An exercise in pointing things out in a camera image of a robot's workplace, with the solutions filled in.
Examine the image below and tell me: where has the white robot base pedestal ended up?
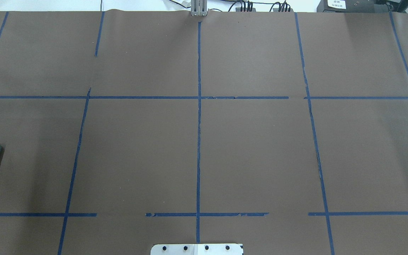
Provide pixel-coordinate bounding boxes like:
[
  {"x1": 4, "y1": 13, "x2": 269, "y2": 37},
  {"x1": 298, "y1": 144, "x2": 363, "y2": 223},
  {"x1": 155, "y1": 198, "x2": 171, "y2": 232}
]
[{"x1": 150, "y1": 243, "x2": 244, "y2": 255}]

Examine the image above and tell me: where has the aluminium frame post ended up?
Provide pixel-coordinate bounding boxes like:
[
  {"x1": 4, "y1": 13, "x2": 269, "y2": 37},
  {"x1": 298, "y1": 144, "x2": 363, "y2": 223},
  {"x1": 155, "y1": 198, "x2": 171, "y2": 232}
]
[{"x1": 191, "y1": 0, "x2": 208, "y2": 17}]

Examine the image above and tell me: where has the black power box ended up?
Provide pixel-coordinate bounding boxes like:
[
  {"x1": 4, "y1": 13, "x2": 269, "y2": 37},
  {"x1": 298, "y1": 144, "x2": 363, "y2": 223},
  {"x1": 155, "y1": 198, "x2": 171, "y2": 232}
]
[{"x1": 316, "y1": 0, "x2": 393, "y2": 13}]

